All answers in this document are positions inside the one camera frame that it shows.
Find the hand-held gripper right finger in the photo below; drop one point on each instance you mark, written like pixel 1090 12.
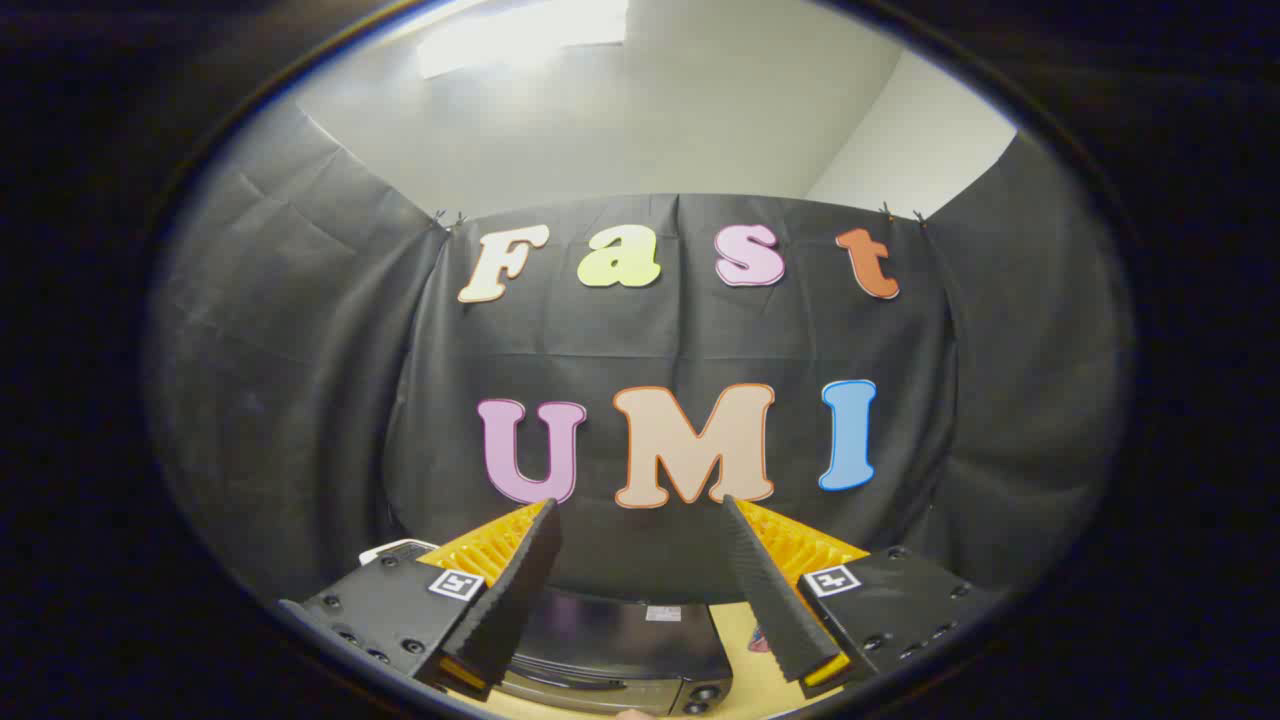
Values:
pixel 775 600

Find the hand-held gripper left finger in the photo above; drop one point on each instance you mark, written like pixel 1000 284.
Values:
pixel 515 590

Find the black toaster oven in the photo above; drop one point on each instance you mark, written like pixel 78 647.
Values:
pixel 620 640

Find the white digital timer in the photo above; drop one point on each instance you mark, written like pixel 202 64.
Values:
pixel 395 550

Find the black backdrop cloth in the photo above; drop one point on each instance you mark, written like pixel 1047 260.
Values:
pixel 650 340

